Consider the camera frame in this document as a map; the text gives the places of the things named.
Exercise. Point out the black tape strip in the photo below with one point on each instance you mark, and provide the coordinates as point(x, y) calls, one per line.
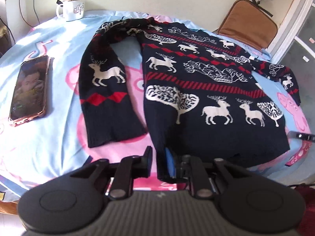
point(265, 10)

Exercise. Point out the light blue cartoon printed blanket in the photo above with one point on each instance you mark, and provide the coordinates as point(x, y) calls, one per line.
point(49, 140)

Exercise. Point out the brown seat cushion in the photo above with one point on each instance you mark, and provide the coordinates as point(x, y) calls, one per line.
point(248, 22)

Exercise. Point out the smartphone in rose gold case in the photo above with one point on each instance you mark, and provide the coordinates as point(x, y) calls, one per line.
point(30, 88)

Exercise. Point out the black tape tab on mug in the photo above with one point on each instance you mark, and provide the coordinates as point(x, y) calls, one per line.
point(59, 2)

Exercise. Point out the navy reindeer pattern sweater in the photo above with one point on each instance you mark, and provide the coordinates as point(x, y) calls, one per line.
point(196, 127)

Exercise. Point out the white enamel mug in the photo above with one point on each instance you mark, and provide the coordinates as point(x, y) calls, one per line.
point(73, 9)

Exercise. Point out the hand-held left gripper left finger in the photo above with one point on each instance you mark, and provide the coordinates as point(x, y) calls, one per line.
point(147, 162)

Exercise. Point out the white door frame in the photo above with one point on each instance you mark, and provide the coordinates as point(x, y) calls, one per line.
point(292, 17)

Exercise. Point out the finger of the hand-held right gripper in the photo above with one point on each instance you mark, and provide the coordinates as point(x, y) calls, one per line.
point(301, 136)

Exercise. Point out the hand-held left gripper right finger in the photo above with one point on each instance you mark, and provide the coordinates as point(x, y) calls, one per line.
point(170, 163)

